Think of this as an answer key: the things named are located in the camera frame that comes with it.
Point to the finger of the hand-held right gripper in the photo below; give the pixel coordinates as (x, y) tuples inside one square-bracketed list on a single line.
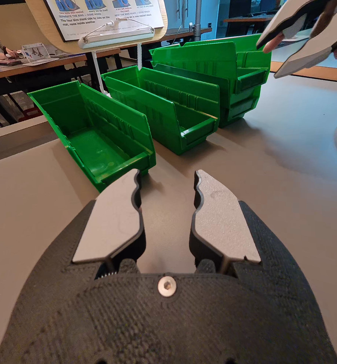
[(328, 31), (285, 8)]

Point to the white clip bar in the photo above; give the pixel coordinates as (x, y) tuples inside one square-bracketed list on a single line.
[(114, 38)]

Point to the printed instruction sheet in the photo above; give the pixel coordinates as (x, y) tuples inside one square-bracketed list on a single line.
[(71, 24)]

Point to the grey metal pole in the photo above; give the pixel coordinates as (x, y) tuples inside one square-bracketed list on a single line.
[(198, 14)]

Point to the green plastic storage bin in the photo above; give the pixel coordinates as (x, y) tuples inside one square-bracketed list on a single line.
[(214, 57), (239, 111), (106, 153), (145, 113)]

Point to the short white stand post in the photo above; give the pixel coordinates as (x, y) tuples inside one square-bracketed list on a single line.
[(139, 57)]

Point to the person's right hand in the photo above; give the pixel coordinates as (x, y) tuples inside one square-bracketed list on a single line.
[(272, 44)]

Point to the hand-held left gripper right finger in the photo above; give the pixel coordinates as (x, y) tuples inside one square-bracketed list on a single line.
[(222, 227)]

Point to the grey tape strip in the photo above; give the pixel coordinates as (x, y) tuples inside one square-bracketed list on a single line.
[(12, 152)]

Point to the wooden background table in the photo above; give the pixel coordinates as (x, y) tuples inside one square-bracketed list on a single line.
[(71, 58), (242, 19), (185, 32)]

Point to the grey desk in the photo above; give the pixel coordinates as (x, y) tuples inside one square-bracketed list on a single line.
[(271, 170)]

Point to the dark flat wallet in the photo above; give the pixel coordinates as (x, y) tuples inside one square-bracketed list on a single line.
[(9, 62)]

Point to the white stand pole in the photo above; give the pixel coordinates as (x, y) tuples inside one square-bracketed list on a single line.
[(98, 71)]

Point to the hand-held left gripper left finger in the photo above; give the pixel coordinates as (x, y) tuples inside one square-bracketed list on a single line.
[(111, 224)]

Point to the tan side table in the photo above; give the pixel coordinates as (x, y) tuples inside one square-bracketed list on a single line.
[(313, 72)]

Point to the wooden display board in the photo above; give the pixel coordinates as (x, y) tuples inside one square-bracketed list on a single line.
[(44, 25)]

